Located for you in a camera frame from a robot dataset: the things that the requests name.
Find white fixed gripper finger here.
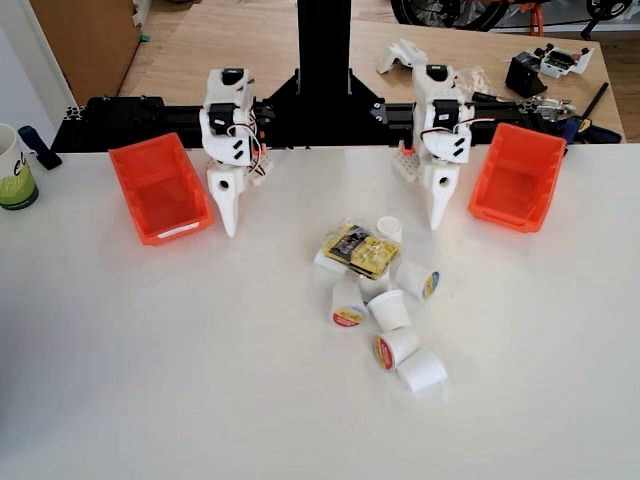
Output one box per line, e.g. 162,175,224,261
212,192,245,239
427,187,459,231

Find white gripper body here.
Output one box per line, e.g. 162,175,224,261
199,102,259,196
418,98,474,190

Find white coffee pod blue lid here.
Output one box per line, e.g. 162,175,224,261
375,215,404,242

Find yellow black sachet bundle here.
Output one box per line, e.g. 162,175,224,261
319,218,403,279

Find white coffee pod red lid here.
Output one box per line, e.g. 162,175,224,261
313,249,347,275
327,277,370,329
372,327,421,372

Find white pod blue yellow lid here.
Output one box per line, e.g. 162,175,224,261
394,260,442,301

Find clear bag of screws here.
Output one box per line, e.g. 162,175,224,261
458,66,497,95

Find orange plastic bin white label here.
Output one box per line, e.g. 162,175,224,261
108,132,216,247

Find white printed robot part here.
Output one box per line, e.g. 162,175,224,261
376,38,427,75

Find black printed part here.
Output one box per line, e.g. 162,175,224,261
504,51,550,97

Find silver metal clamp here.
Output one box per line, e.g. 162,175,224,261
519,96,577,122

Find black flat box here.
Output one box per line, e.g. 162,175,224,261
85,94,165,126

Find blue yellow bar clamp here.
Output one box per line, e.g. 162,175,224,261
558,115,624,146

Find black bicycle wheel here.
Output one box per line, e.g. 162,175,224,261
389,0,506,32

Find white part with electronics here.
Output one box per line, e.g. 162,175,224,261
528,43,594,79

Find orange metal stand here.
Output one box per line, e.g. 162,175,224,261
519,0,547,36

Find wooden cabinet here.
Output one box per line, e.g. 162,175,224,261
28,0,147,106

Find white green mug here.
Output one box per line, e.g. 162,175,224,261
0,123,40,211

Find black camera mast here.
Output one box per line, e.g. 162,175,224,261
269,0,386,149

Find black aluminium rail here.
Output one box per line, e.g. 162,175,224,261
49,94,566,154

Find black blue clamp handle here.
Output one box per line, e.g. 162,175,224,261
17,124,63,171

